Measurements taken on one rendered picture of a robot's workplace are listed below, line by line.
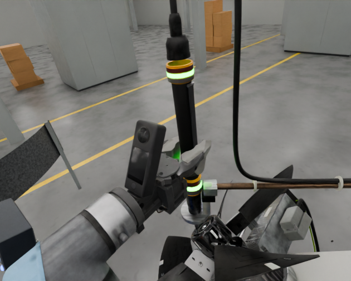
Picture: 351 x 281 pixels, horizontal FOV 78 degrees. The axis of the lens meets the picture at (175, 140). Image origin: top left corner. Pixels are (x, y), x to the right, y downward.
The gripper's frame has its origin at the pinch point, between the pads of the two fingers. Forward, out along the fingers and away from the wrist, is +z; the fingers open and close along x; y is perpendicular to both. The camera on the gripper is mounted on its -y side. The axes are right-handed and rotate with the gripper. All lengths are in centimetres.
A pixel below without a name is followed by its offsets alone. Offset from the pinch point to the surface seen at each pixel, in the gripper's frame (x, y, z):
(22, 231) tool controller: -58, 41, -34
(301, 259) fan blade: 23.1, 21.6, 0.6
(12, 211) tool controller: -73, 41, -33
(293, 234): 19, 52, 28
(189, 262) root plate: -3.3, 46.1, -4.4
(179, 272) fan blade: -3.8, 45.5, -8.9
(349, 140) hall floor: 28, 163, 294
